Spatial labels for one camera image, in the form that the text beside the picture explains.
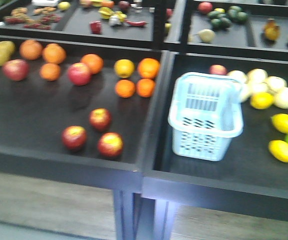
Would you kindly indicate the orange behind apple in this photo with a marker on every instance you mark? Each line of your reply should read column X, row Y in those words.
column 94, row 62

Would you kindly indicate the white pear fruit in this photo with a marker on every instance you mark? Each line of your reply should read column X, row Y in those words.
column 281, row 98

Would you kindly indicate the small orange fruit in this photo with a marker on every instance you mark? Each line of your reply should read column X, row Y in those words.
column 50, row 71

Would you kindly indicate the yellow lemon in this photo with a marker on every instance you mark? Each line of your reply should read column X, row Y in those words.
column 261, row 100

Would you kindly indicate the red apple front right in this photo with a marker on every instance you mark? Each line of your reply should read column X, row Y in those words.
column 110, row 144

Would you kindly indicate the large orange right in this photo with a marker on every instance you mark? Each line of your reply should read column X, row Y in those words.
column 148, row 68

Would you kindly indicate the red apple upper front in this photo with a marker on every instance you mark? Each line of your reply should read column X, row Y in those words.
column 100, row 119

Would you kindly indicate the red apple far left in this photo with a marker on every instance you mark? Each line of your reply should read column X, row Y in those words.
column 16, row 70

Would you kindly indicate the small orange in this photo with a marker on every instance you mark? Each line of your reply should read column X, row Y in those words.
column 125, row 88
column 145, row 87

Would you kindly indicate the small orange lower right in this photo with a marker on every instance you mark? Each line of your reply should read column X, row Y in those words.
column 145, row 87

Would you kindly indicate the red apple by pears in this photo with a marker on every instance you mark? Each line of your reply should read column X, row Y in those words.
column 217, row 69

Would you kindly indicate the red bell pepper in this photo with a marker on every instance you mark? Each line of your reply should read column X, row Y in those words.
column 95, row 27

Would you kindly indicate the yellow orange fruit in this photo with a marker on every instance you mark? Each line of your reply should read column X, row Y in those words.
column 124, row 68

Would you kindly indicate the red apple front left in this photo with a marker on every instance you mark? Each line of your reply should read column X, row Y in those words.
column 74, row 137

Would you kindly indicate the small orange lower left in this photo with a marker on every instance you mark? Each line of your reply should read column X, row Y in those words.
column 125, row 88

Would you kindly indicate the red apple middle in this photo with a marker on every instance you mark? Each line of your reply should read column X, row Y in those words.
column 79, row 74

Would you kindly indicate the red chili pepper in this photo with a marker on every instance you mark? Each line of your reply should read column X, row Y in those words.
column 138, row 24

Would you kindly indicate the light blue plastic basket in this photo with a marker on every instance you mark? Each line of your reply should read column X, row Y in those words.
column 205, row 114

